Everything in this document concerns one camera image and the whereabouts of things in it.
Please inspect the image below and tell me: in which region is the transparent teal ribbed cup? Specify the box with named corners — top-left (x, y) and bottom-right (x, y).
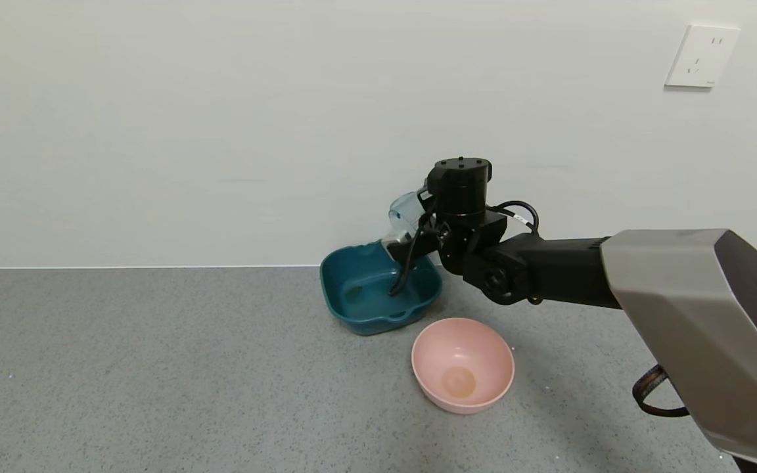
top-left (388, 191), bottom-right (433, 245)

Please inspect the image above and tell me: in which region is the dark teal square bowl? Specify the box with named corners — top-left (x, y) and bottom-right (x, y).
top-left (320, 242), bottom-right (443, 337)

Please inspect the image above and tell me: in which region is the pink round bowl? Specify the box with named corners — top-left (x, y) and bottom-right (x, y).
top-left (411, 318), bottom-right (515, 415)

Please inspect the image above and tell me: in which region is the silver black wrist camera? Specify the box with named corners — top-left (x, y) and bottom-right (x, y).
top-left (382, 230), bottom-right (442, 265)

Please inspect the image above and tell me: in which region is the black camera cable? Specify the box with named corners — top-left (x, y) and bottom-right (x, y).
top-left (388, 209), bottom-right (437, 296)

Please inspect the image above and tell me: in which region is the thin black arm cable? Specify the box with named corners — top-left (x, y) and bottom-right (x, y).
top-left (487, 200), bottom-right (541, 235)

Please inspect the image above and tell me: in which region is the dark braided cable loop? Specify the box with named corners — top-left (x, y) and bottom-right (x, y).
top-left (632, 365), bottom-right (689, 418)

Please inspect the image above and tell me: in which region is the white wall socket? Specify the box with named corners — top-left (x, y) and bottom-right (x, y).
top-left (664, 24), bottom-right (741, 89)

